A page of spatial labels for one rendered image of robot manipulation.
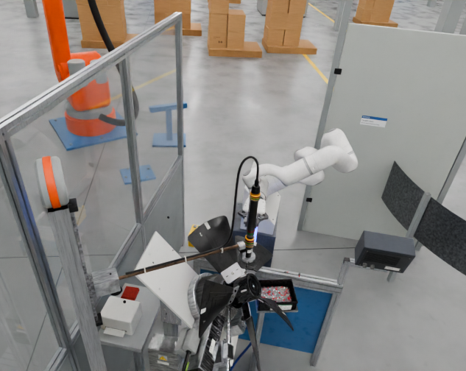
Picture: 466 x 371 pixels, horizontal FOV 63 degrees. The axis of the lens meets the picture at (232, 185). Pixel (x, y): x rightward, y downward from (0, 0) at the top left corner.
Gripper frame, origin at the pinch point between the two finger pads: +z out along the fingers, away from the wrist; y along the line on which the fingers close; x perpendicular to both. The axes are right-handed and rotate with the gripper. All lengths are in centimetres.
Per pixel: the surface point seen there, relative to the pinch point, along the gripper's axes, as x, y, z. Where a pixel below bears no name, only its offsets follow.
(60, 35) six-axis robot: -21, 276, -310
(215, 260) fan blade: -20.1, 13.7, 6.7
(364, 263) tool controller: -42, -61, -32
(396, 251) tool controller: -28, -73, -29
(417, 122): -18, -111, -179
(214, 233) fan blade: -11.4, 16.2, -1.6
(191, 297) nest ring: -35.9, 22.3, 16.2
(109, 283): -9, 48, 38
